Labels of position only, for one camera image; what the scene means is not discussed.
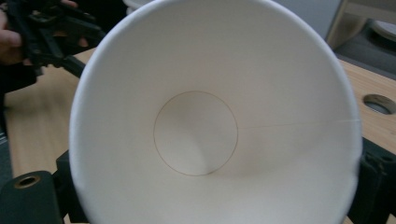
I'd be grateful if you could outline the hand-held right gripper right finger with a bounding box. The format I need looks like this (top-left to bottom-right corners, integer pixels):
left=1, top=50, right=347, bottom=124
left=346, top=136, right=396, bottom=224

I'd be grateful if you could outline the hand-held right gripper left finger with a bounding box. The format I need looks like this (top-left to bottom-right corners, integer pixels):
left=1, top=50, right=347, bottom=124
left=0, top=150, right=91, bottom=224

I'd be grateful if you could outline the single white paper cup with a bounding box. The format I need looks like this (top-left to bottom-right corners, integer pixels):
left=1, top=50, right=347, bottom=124
left=68, top=0, right=364, bottom=224

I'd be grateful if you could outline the round grey disc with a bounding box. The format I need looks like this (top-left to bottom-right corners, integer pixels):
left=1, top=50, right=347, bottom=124
left=371, top=20, right=396, bottom=42

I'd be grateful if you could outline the light wooden desk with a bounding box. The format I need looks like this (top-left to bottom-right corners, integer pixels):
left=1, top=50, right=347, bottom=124
left=324, top=0, right=396, bottom=50

